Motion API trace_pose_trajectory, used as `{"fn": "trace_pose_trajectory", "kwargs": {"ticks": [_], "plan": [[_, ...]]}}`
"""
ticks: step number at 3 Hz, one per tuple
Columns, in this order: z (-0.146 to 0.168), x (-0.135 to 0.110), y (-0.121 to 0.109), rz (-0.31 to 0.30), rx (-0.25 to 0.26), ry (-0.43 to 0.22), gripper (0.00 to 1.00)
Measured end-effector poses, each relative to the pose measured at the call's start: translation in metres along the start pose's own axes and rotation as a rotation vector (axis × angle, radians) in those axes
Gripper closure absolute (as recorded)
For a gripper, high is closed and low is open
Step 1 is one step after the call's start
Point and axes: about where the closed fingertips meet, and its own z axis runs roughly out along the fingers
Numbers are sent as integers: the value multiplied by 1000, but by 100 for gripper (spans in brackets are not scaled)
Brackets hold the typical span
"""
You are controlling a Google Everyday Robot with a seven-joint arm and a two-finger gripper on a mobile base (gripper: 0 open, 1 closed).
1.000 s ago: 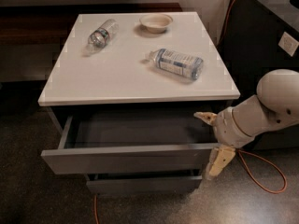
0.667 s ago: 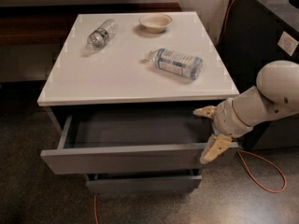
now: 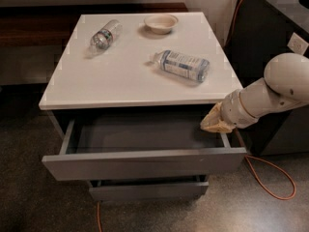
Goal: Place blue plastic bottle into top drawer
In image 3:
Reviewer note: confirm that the grey cabinet with white top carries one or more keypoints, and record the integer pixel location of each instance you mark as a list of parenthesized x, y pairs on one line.
[(122, 79)]

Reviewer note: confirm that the dark wooden bench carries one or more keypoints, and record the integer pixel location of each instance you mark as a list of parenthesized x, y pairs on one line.
[(32, 39)]

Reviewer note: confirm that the grey drawer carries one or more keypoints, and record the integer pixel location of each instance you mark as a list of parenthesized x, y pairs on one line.
[(186, 187), (140, 145)]

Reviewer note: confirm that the blue label plastic bottle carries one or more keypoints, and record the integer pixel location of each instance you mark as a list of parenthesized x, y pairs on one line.
[(187, 66)]

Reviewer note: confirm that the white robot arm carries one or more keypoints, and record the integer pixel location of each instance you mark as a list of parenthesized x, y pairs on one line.
[(284, 86)]

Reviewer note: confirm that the grey top drawer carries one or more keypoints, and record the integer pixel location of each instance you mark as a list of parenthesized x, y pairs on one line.
[(140, 145)]

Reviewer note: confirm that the white wall outlet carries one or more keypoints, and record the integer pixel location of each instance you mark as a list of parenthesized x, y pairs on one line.
[(297, 45)]

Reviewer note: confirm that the green label plastic bottle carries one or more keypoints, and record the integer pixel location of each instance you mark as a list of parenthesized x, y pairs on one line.
[(106, 36)]

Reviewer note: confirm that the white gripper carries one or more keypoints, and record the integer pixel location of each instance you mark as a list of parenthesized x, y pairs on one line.
[(232, 109)]

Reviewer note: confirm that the grey bottom drawer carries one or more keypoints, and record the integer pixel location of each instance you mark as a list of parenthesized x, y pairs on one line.
[(186, 187)]

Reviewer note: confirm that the white paper bowl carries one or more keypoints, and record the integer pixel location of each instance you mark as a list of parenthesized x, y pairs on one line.
[(161, 23)]

